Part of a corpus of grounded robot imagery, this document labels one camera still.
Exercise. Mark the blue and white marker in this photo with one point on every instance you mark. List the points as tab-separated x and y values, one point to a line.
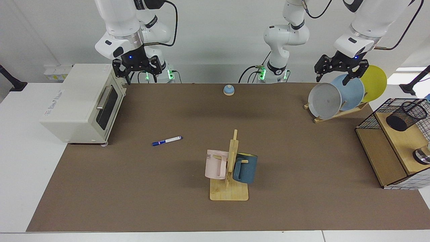
167	140

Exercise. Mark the black mesh pen holder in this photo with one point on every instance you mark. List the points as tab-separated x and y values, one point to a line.
403	119

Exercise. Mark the light blue plate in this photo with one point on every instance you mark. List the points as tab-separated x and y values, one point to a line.
351	92

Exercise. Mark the grey plate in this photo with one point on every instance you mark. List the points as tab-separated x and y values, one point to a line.
324	101

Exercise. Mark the yellow plate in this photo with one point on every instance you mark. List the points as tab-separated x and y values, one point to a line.
374	84

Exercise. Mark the wooden plate rack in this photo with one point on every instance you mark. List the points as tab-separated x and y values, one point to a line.
339	114

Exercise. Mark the pale toaster oven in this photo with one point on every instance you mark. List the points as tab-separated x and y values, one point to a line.
77	101

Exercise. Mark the black clamp stand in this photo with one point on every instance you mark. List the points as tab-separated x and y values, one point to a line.
16	85
408	89

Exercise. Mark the small blue round bell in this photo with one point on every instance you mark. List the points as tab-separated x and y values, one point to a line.
228	90

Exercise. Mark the pink mug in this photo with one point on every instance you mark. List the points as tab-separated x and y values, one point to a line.
213	164

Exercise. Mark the round steel rimmed lid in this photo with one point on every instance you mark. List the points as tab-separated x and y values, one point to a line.
421	156

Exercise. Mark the brown table cloth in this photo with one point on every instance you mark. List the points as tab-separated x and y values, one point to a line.
168	188

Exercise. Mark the dark teal mug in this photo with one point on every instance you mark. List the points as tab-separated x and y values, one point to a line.
247	168

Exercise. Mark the wooden cup stand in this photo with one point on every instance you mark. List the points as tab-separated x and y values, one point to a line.
230	193

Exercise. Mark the white wall socket box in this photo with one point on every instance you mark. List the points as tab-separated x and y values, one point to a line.
57	73

